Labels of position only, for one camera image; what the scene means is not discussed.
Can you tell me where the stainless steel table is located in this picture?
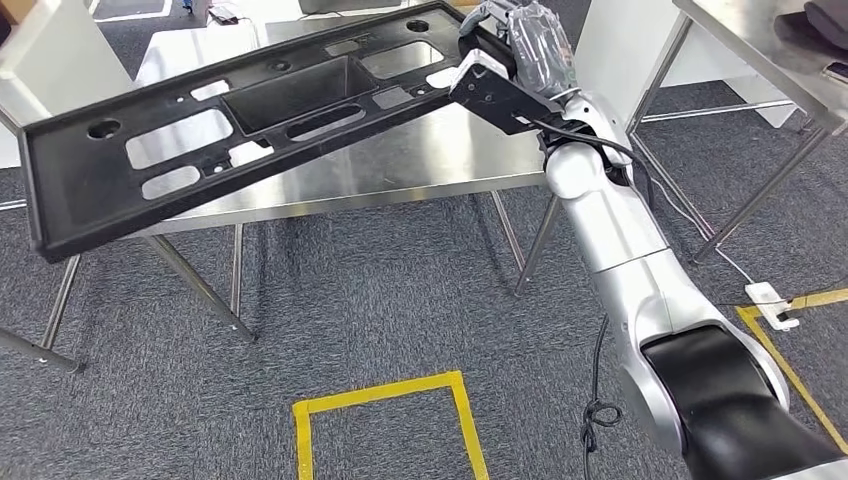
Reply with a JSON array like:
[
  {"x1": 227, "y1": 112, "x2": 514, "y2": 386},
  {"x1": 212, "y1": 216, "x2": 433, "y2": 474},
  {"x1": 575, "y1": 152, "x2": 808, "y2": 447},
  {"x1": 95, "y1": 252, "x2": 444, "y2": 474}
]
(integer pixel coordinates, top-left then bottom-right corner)
[{"x1": 625, "y1": 0, "x2": 848, "y2": 266}]

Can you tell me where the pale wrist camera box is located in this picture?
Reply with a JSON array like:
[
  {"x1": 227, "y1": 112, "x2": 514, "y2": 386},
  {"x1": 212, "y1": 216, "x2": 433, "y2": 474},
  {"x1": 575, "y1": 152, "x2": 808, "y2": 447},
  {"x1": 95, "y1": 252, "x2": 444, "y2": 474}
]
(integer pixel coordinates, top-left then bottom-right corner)
[{"x1": 455, "y1": 48, "x2": 513, "y2": 86}]

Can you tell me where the white desk with metal legs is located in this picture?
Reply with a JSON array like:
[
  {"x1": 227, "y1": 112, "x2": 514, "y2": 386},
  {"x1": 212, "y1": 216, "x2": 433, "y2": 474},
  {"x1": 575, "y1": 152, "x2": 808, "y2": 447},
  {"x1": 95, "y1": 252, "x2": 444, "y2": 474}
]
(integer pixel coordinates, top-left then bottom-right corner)
[{"x1": 0, "y1": 0, "x2": 135, "y2": 374}]

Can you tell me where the black plastic plate holder part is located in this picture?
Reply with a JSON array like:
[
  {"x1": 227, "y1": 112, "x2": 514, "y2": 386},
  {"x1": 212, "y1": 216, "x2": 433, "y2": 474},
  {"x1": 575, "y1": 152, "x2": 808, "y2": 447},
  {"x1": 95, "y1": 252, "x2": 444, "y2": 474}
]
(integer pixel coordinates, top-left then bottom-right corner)
[{"x1": 18, "y1": 0, "x2": 519, "y2": 265}]

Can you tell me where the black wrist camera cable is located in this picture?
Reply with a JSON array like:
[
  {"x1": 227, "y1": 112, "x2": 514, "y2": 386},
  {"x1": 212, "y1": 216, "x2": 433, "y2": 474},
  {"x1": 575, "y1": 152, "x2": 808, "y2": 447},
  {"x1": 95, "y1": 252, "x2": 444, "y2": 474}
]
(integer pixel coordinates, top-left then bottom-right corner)
[{"x1": 528, "y1": 116, "x2": 658, "y2": 215}]

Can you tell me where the stainless steel workbench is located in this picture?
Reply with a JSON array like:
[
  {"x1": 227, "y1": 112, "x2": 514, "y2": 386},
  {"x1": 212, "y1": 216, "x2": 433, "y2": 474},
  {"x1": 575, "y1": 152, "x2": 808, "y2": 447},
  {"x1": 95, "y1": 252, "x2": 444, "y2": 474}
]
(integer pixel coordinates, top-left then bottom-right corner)
[{"x1": 122, "y1": 11, "x2": 564, "y2": 343}]

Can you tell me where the white power cable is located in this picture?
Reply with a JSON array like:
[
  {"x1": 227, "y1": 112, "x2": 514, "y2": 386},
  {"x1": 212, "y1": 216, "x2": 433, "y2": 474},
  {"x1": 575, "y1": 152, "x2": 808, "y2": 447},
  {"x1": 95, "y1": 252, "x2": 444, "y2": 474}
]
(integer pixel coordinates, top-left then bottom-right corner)
[{"x1": 651, "y1": 177, "x2": 758, "y2": 287}]

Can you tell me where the small dark device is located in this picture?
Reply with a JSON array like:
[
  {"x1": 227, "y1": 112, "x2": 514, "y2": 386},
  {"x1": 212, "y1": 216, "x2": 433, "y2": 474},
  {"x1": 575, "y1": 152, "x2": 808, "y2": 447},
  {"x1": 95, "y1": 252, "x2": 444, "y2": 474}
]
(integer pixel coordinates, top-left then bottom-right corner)
[{"x1": 207, "y1": 2, "x2": 242, "y2": 27}]

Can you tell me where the black hanging arm cable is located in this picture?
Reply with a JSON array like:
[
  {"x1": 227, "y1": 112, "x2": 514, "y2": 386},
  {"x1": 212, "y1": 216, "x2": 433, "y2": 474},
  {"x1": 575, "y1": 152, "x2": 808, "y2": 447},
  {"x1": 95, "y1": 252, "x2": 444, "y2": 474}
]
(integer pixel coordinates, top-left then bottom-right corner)
[{"x1": 579, "y1": 313, "x2": 625, "y2": 480}]

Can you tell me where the white power strip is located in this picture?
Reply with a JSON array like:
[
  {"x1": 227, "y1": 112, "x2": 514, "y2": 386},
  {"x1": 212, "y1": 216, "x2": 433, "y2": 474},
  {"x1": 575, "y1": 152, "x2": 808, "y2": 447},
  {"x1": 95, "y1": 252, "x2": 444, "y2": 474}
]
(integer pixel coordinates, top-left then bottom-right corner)
[{"x1": 744, "y1": 281, "x2": 802, "y2": 333}]

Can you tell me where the yellow floor tape square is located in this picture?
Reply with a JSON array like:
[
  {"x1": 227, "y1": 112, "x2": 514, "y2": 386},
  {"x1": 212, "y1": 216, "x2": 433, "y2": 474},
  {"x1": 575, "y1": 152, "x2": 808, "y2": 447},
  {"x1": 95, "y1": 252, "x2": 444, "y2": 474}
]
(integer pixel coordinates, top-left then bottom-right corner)
[{"x1": 292, "y1": 370, "x2": 492, "y2": 480}]

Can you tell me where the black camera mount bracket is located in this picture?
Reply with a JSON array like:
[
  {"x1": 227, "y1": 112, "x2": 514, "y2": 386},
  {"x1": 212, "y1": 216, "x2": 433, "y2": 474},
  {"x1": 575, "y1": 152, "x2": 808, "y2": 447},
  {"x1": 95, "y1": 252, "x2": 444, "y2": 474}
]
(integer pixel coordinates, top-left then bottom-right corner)
[{"x1": 448, "y1": 59, "x2": 566, "y2": 138}]

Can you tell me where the dark bag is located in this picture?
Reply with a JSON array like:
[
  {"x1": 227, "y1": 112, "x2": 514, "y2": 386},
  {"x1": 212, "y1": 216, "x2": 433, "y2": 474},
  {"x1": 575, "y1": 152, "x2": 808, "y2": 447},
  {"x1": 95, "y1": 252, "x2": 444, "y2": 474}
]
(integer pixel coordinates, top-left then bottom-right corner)
[{"x1": 773, "y1": 0, "x2": 848, "y2": 56}]

